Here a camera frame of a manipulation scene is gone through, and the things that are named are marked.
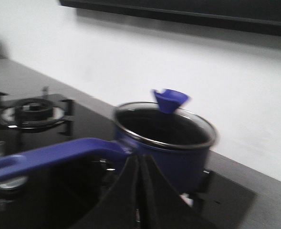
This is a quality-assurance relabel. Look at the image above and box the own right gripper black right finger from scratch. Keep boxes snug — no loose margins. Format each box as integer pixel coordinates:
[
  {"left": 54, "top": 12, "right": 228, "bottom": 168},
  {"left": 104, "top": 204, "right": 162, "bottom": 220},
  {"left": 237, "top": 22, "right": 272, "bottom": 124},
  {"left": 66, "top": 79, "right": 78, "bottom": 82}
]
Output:
[{"left": 140, "top": 155, "right": 216, "bottom": 229}]

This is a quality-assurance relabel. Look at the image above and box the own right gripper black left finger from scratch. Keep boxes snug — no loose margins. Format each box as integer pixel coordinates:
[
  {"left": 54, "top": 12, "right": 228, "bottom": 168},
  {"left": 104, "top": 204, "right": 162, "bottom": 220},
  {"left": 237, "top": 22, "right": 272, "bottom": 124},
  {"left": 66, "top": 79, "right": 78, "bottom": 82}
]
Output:
[{"left": 72, "top": 156, "right": 139, "bottom": 229}]

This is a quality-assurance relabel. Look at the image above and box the glass pot lid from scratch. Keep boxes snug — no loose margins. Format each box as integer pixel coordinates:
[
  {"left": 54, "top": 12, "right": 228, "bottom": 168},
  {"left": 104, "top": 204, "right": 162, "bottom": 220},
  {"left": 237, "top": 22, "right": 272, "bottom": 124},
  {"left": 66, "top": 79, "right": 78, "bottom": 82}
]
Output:
[{"left": 114, "top": 89, "right": 217, "bottom": 150}]

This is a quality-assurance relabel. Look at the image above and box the black right pot support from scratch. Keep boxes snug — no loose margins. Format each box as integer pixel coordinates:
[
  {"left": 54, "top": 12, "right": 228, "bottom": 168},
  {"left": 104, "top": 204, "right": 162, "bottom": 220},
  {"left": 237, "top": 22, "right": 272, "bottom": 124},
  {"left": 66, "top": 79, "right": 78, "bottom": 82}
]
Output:
[{"left": 92, "top": 155, "right": 209, "bottom": 206}]

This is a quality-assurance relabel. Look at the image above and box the black pot support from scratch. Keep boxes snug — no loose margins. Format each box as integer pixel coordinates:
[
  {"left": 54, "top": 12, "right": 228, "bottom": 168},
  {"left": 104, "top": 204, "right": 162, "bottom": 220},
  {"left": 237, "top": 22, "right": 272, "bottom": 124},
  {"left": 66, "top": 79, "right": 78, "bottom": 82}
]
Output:
[
  {"left": 0, "top": 92, "right": 74, "bottom": 135},
  {"left": 92, "top": 155, "right": 209, "bottom": 206}
]

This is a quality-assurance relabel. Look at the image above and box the black left pot support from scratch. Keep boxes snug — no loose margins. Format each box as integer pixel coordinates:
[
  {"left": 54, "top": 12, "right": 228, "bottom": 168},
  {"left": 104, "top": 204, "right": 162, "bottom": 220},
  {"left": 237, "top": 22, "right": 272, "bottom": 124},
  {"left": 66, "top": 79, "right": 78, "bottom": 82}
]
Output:
[{"left": 0, "top": 92, "right": 74, "bottom": 135}]

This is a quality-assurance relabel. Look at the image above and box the black glass gas stove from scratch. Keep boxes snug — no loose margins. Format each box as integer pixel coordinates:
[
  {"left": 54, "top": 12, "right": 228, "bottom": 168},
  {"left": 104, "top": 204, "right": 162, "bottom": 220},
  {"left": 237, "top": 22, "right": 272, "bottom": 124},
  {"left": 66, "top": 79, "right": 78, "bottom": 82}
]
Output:
[{"left": 0, "top": 94, "right": 256, "bottom": 229}]

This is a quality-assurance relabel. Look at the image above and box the silver stove control knob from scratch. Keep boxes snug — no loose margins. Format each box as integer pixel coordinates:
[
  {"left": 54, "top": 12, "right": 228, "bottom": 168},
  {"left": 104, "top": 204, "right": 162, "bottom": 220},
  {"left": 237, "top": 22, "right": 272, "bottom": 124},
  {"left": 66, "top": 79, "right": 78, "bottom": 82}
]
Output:
[{"left": 0, "top": 176, "right": 28, "bottom": 191}]

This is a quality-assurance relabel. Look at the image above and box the left gas burner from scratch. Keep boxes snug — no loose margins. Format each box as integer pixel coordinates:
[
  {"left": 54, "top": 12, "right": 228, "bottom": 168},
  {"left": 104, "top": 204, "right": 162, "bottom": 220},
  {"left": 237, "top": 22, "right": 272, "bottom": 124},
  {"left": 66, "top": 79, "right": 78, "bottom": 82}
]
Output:
[{"left": 0, "top": 98, "right": 65, "bottom": 129}]

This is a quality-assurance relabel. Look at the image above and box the black range hood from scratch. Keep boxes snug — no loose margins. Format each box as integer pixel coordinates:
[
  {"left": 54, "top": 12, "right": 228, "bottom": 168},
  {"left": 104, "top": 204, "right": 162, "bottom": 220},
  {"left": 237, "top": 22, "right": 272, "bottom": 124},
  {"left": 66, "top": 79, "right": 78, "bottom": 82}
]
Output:
[{"left": 59, "top": 0, "right": 281, "bottom": 36}]

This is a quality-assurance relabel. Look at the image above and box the blue saucepan with handle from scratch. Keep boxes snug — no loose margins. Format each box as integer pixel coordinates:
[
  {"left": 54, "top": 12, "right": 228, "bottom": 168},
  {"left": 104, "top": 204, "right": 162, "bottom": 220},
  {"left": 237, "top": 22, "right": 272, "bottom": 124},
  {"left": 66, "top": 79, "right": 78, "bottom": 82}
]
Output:
[{"left": 0, "top": 102, "right": 217, "bottom": 193}]

